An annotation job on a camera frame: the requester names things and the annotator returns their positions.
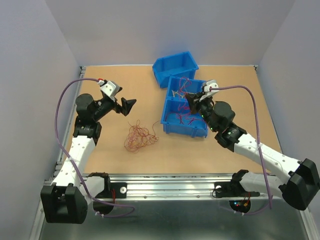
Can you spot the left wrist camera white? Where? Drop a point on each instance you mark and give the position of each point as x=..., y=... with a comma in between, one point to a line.
x=108, y=89

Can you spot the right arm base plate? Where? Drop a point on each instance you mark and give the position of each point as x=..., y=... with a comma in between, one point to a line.
x=227, y=189

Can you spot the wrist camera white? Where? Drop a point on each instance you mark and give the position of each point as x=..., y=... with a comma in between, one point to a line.
x=108, y=89
x=209, y=88

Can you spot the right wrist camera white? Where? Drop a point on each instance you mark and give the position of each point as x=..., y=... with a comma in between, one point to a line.
x=209, y=88

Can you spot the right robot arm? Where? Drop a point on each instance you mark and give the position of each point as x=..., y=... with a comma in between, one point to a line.
x=296, y=182

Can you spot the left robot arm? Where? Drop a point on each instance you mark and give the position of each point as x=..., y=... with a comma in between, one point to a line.
x=66, y=200

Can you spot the blue bin rear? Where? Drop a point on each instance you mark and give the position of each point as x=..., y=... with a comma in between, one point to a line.
x=177, y=65

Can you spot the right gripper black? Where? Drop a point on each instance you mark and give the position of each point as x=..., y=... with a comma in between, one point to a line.
x=193, y=104

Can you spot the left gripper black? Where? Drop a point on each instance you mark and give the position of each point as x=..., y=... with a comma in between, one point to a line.
x=126, y=105

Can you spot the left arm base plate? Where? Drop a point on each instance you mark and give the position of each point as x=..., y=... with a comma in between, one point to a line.
x=118, y=190

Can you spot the aluminium rail frame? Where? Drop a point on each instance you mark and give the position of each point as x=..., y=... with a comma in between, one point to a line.
x=170, y=177

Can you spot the blue bin double front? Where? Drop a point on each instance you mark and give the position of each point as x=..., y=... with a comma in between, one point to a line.
x=176, y=117

